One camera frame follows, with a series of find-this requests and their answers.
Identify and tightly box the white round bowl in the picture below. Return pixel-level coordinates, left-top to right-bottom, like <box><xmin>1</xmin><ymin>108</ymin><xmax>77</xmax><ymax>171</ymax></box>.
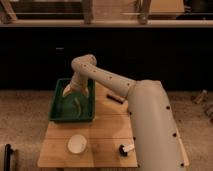
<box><xmin>67</xmin><ymin>134</ymin><xmax>87</xmax><ymax>154</ymax></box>

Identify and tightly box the wooden table board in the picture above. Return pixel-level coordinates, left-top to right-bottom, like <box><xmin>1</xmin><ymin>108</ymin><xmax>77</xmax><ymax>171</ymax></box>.
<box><xmin>37</xmin><ymin>80</ymin><xmax>191</xmax><ymax>169</ymax></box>

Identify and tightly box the green plastic tray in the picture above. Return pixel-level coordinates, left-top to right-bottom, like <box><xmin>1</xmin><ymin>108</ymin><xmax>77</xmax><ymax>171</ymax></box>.
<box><xmin>49</xmin><ymin>78</ymin><xmax>95</xmax><ymax>123</ymax></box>

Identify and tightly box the black object at floor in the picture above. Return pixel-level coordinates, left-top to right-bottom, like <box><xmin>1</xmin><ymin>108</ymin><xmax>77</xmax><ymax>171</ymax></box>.
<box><xmin>3</xmin><ymin>144</ymin><xmax>14</xmax><ymax>171</ymax></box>

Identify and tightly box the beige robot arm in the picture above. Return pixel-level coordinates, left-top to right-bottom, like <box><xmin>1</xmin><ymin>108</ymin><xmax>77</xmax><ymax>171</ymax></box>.
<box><xmin>63</xmin><ymin>54</ymin><xmax>186</xmax><ymax>171</ymax></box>

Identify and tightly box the wooden shelf frame background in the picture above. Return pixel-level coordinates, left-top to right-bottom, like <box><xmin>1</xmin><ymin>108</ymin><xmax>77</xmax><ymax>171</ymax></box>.
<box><xmin>0</xmin><ymin>0</ymin><xmax>213</xmax><ymax>28</ymax></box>

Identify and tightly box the wooden block with black stripe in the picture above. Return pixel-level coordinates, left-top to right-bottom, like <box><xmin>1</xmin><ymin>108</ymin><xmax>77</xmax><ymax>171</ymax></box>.
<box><xmin>106</xmin><ymin>94</ymin><xmax>125</xmax><ymax>104</ymax></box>

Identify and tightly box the white handled black brush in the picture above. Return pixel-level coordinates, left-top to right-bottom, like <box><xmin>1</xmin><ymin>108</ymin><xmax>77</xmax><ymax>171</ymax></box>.
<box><xmin>119</xmin><ymin>144</ymin><xmax>134</xmax><ymax>157</ymax></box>

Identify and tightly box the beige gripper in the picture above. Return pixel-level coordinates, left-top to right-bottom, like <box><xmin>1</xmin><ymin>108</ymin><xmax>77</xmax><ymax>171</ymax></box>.
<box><xmin>62</xmin><ymin>72</ymin><xmax>90</xmax><ymax>98</ymax></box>

